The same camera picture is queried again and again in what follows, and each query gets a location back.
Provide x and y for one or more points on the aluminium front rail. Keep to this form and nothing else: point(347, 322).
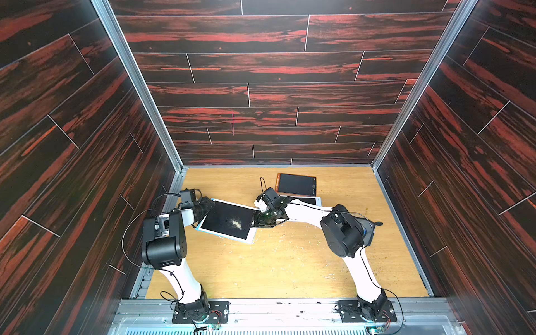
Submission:
point(287, 316)

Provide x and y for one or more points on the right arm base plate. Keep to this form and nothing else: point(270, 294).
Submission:
point(362, 311)

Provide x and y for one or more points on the red drawing tablet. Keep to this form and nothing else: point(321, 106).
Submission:
point(296, 184)

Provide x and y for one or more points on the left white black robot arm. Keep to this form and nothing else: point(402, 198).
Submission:
point(164, 248)

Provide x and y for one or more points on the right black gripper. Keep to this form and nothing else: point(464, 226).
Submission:
point(269, 215)

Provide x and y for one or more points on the grey microfibre cloth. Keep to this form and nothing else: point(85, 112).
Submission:
point(369, 230)

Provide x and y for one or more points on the blue-edged white drawing tablet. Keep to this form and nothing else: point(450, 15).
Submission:
point(231, 221)

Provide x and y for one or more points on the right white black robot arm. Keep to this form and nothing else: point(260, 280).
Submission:
point(346, 235)

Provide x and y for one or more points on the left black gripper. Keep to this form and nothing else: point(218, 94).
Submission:
point(208, 204)

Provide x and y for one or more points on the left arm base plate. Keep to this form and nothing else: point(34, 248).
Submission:
point(206, 312)

